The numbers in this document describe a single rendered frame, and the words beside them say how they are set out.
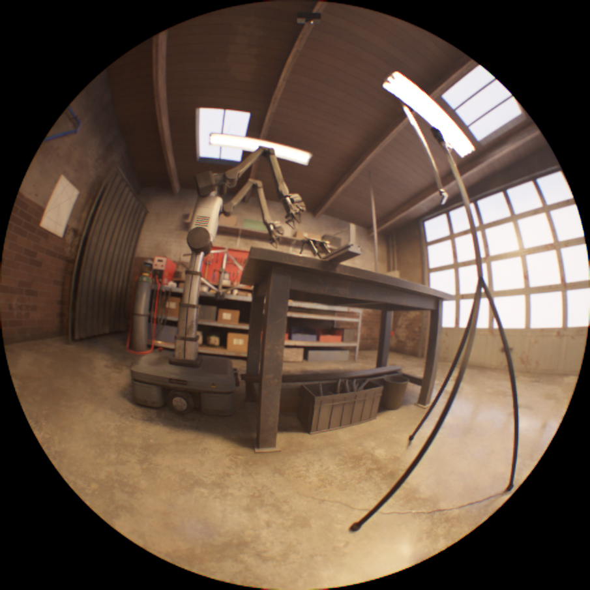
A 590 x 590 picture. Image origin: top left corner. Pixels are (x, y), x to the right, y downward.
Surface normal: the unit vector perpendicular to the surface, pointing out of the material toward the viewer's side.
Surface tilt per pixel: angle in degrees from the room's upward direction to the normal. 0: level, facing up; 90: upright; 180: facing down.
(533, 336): 90
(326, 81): 174
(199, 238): 90
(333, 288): 90
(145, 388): 90
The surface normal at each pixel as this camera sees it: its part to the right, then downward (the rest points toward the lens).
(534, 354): -0.94, -0.12
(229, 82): -0.06, 0.98
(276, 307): 0.32, -0.07
